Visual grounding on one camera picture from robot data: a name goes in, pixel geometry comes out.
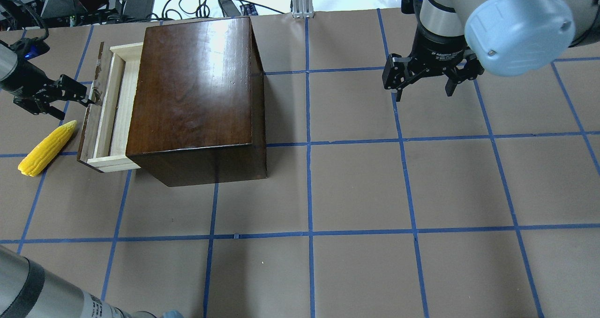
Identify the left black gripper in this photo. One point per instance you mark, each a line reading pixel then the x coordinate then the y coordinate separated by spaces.
pixel 18 81

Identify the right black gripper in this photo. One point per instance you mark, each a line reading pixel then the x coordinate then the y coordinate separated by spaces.
pixel 438 51

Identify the light wood drawer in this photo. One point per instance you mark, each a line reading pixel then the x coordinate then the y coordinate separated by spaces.
pixel 105 130

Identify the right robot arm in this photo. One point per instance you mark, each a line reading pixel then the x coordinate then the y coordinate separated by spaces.
pixel 510 37

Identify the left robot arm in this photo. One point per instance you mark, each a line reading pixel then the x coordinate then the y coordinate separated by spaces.
pixel 28 290

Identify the yellow toy corn cob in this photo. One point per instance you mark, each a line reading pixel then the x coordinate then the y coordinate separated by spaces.
pixel 41 156

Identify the dark wooden drawer cabinet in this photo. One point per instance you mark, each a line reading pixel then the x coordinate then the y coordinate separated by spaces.
pixel 198 112

